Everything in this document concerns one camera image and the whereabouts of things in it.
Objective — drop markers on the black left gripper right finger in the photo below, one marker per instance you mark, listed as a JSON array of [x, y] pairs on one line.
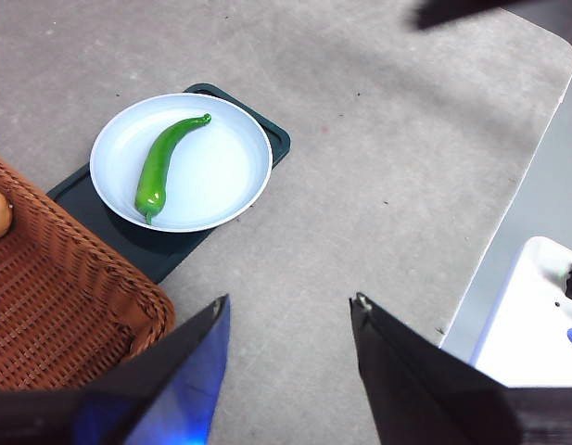
[[424, 398]]

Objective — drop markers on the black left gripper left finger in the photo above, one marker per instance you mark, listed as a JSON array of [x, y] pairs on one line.
[[142, 398]]

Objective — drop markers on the green pepper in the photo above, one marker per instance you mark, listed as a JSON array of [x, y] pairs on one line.
[[156, 167]]

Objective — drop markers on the blue round plate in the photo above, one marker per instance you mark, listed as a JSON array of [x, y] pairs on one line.
[[216, 176]]

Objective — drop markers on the brown wicker basket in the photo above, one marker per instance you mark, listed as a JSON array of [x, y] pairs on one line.
[[58, 301]]

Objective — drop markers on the black rectangular tray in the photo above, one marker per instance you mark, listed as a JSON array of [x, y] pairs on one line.
[[142, 250]]

